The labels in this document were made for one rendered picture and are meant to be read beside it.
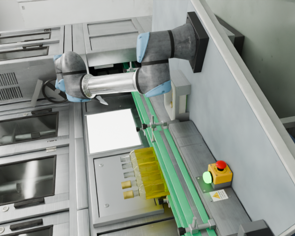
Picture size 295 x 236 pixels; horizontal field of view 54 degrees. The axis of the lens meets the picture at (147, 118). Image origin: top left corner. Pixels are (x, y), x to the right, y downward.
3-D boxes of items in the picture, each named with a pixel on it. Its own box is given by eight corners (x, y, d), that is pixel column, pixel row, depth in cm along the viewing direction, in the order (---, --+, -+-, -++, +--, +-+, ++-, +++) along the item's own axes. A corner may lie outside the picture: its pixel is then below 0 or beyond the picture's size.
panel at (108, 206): (131, 110, 210) (84, 117, 204) (131, 106, 208) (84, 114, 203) (164, 212, 138) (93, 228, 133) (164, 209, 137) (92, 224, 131)
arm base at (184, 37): (188, 15, 118) (165, 17, 117) (198, 42, 111) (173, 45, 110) (183, 40, 132) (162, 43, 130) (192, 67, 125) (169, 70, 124)
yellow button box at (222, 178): (224, 173, 117) (206, 176, 116) (226, 159, 113) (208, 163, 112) (231, 185, 112) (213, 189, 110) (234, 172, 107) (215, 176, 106)
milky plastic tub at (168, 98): (178, 104, 167) (164, 106, 166) (179, 69, 154) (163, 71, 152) (188, 121, 153) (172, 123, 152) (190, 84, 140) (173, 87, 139)
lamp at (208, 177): (208, 176, 114) (201, 178, 114) (209, 168, 112) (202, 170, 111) (212, 185, 111) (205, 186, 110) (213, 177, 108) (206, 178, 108)
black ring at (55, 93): (74, 98, 222) (46, 102, 219) (69, 73, 209) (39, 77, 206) (74, 101, 218) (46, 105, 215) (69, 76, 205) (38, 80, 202)
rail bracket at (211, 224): (212, 220, 102) (176, 229, 100) (214, 208, 97) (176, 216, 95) (217, 230, 99) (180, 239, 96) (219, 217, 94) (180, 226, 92)
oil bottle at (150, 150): (167, 151, 156) (129, 158, 153) (167, 143, 153) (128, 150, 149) (170, 158, 151) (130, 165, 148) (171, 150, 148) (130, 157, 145)
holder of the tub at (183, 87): (179, 111, 170) (166, 113, 169) (180, 69, 154) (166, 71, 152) (188, 129, 156) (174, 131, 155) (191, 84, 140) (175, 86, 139)
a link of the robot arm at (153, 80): (162, 59, 113) (56, 73, 136) (166, 97, 116) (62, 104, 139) (173, 58, 123) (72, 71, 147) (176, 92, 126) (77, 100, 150)
